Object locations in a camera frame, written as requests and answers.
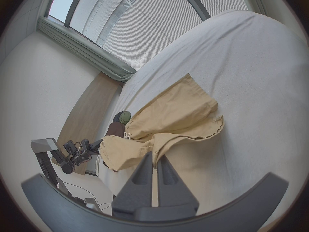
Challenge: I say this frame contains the brown shorts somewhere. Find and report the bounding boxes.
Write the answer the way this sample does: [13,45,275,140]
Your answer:
[106,122,126,137]

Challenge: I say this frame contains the green garment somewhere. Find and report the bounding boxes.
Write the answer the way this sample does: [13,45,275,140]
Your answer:
[119,111,132,125]

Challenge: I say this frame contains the grey-green curtain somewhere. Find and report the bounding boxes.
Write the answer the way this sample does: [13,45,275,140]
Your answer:
[37,16,137,82]
[253,0,304,40]

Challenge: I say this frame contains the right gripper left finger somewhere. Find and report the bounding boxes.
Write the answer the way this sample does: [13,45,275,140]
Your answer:
[113,152,155,214]

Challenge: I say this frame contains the bed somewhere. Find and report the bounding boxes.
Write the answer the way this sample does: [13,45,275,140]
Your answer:
[58,10,307,217]

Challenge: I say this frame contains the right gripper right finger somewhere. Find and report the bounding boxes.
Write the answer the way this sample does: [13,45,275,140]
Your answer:
[156,154,200,213]

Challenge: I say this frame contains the black cable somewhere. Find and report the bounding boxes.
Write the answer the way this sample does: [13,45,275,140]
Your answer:
[63,181,113,210]

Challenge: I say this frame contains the window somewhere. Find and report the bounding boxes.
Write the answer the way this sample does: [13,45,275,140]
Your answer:
[47,0,266,72]

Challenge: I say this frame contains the tan shorts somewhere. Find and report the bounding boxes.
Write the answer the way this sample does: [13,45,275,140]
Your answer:
[100,73,224,172]

